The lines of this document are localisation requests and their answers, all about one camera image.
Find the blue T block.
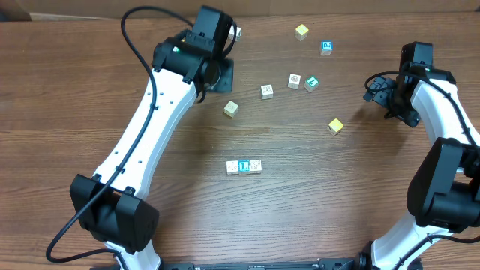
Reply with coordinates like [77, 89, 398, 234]
[226, 160, 239, 175]

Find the blue L block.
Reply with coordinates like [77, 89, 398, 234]
[238, 160, 251, 175]

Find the brown engraved wood block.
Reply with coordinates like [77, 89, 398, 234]
[249, 160, 263, 174]

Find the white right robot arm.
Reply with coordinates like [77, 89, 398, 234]
[336, 42, 479, 269]

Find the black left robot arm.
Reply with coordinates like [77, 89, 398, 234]
[70, 5, 237, 269]

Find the plain wood block S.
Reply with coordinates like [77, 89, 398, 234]
[223, 100, 239, 118]

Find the plain wood block R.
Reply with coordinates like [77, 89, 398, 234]
[260, 84, 274, 100]

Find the wood block green J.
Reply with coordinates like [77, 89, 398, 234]
[228, 25, 242, 41]

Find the yellow top block near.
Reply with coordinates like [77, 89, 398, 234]
[328, 118, 344, 136]

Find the yellow block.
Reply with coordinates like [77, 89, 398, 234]
[328, 118, 344, 136]
[295, 24, 309, 41]

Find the wood block red side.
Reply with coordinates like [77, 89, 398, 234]
[287, 73, 301, 89]

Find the green 7 block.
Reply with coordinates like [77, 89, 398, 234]
[304, 76, 320, 92]

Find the blue P block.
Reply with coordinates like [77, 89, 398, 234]
[319, 40, 333, 56]

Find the yellow top block far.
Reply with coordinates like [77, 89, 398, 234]
[295, 24, 309, 41]

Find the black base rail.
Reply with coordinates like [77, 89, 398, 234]
[159, 255, 378, 270]

